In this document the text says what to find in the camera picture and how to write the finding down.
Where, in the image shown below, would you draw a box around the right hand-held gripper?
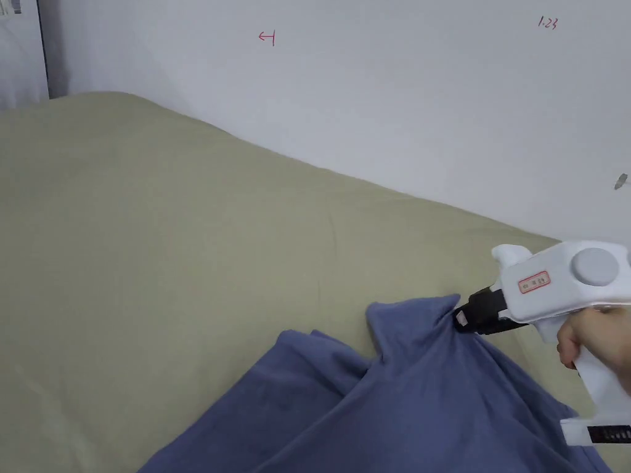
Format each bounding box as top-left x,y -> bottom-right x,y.
452,240 -> 631,447

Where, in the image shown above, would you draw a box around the blue shirt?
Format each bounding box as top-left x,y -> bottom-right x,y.
137,293 -> 618,473

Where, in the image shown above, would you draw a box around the person's right hand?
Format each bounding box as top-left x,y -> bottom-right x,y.
556,305 -> 631,391

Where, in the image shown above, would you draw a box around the bed with pale green sheet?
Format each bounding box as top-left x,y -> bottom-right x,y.
0,91 -> 631,473

